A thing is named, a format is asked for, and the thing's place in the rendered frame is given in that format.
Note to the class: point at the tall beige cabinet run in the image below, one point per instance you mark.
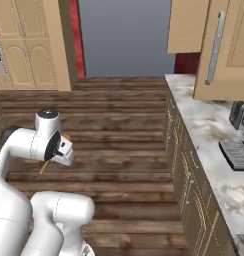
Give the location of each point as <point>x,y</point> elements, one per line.
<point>30,43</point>

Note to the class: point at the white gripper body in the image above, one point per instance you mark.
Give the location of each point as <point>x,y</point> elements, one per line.
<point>65,157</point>

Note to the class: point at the olive base cabinet run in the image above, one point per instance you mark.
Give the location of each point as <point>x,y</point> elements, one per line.
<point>190,186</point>

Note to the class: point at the black coffee machine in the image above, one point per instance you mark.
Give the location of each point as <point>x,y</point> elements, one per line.
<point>239,150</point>

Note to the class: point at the beige open cabinet door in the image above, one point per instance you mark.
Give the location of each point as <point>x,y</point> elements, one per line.
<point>232,73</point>

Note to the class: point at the beige wall cabinet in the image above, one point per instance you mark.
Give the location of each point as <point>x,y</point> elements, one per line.
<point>187,26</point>

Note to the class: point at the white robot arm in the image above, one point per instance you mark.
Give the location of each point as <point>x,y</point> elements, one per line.
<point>14,213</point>

